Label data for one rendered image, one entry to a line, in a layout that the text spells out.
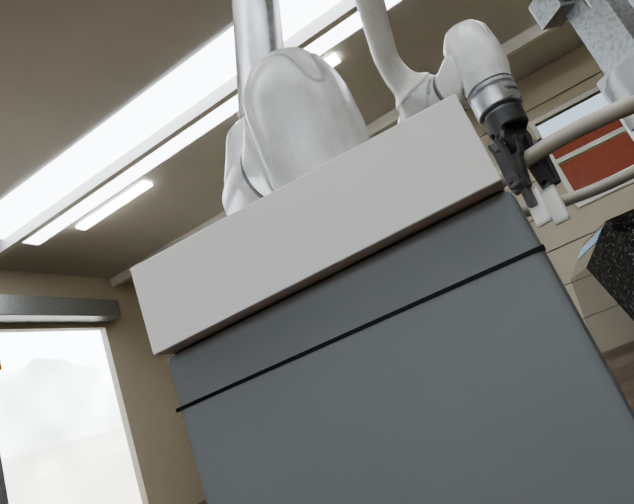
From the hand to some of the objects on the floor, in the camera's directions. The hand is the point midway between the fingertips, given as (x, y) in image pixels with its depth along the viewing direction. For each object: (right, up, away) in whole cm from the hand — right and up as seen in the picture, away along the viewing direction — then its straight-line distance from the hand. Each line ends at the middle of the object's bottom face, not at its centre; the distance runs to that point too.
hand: (546, 206), depth 88 cm
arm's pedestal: (-5, -85, -45) cm, 96 cm away
